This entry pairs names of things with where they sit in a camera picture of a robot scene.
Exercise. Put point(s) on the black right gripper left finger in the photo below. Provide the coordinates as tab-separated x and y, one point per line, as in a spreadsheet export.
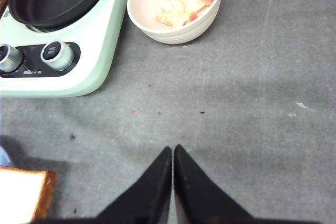
145	200

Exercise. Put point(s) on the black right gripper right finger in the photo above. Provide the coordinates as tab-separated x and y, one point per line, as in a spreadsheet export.
199	199

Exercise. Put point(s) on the pink cooked shrimp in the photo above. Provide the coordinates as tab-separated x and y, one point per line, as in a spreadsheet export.
192	12
173	16

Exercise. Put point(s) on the beige ribbed bowl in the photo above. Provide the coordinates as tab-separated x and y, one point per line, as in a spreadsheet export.
143	12

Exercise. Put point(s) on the mint green breakfast maker base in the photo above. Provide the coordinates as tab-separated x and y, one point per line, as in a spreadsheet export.
93	39

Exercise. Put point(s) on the blue plastic plate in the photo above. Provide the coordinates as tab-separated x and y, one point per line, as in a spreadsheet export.
5	158

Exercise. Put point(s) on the silver right control knob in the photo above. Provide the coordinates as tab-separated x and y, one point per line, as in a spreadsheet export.
57	55

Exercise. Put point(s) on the silver control knob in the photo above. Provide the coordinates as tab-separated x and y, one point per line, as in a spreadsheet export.
11	58
57	55

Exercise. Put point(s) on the silver left control knob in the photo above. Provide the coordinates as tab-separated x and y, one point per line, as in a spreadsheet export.
11	58

